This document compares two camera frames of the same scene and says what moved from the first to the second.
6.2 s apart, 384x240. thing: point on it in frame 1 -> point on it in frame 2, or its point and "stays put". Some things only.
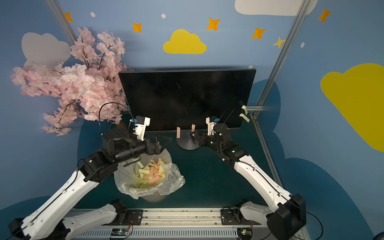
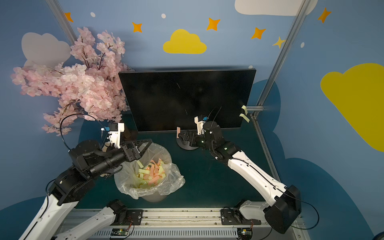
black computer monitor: [180, 98] stays put
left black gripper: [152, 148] -> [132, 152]
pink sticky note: [178, 132] stays put
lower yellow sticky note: [244, 117] stays put
